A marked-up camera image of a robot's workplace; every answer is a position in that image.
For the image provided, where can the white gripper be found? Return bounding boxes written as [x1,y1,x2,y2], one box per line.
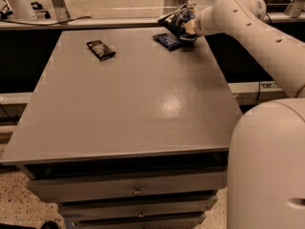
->
[184,10,213,35]

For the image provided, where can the blue potato chip bag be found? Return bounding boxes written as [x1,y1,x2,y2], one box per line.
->
[157,4,197,43]

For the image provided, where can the blue rxbar blueberry bar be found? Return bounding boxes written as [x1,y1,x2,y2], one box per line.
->
[152,33,182,52]

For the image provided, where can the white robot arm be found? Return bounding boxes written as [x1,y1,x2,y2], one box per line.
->
[193,0,305,229]

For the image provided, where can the black snack bar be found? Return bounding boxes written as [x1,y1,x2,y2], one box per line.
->
[87,40,115,60]

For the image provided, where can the middle grey drawer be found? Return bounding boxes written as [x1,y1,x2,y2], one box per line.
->
[60,195,217,221]

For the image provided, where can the grey drawer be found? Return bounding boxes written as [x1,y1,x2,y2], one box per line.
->
[60,195,217,221]
[71,212,206,229]
[28,171,227,203]

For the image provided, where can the bottom grey drawer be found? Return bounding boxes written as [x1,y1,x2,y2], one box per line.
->
[71,212,206,229]

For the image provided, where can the top grey drawer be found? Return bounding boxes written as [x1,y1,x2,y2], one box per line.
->
[28,171,227,203]

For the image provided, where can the grey metal rail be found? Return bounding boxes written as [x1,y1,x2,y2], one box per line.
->
[0,10,305,32]

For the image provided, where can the black cable on rail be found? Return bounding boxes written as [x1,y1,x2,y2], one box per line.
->
[0,15,93,27]

